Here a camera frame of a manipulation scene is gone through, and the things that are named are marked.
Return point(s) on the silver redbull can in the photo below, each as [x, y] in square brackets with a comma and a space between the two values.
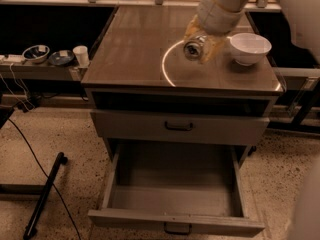
[198, 48]

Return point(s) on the black metal stand leg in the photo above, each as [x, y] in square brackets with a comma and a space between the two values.
[31, 230]

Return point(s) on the closed upper drawer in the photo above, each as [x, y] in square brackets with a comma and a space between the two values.
[225, 130]

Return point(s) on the white power strip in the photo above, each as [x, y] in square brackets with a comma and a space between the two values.
[11, 58]

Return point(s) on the white ceramic bowl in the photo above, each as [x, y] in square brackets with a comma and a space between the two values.
[248, 48]

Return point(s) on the grey drawer cabinet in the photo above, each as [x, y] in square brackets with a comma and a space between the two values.
[140, 66]

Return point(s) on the open lower drawer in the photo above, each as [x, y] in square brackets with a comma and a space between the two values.
[177, 188]

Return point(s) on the grey side shelf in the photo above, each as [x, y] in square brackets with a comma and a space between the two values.
[42, 72]

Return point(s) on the white paper cup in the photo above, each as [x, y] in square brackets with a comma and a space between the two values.
[81, 53]

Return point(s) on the dark blue bowl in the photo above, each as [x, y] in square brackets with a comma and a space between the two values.
[61, 58]

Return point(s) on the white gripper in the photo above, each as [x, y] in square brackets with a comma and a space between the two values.
[216, 19]

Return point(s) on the white rimmed blue bowl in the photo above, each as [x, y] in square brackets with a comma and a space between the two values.
[36, 54]

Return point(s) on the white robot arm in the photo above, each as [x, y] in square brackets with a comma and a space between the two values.
[303, 17]

